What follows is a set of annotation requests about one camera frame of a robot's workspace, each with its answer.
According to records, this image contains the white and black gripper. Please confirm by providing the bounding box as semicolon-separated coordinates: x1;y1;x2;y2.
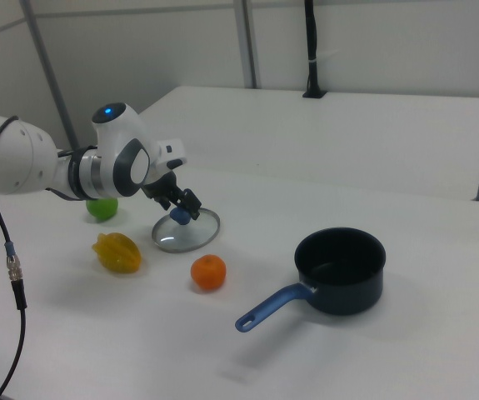
141;139;203;221

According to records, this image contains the glass lid with blue knob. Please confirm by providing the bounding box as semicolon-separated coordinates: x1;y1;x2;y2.
151;189;222;254

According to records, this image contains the green toy apple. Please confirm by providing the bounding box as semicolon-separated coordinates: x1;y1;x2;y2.
85;197;119;220

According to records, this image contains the yellow toy starfruit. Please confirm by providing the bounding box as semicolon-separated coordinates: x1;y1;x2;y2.
92;232;143;275

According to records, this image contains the orange toy mandarin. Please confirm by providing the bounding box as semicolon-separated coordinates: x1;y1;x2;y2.
190;253;227;293

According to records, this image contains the white folding side table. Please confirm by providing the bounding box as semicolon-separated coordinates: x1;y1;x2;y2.
137;86;479;201

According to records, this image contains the grey metal partition post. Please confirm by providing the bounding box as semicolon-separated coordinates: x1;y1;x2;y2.
233;0;261;89
19;0;78;151

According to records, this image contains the black cable with metal connector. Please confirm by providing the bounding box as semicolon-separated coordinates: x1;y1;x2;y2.
0;115;28;400

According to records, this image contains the dark pot with blue handle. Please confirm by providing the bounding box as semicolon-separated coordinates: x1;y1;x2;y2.
234;227;387;333

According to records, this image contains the black camera stand pole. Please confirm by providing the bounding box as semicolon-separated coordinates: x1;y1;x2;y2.
302;0;327;100

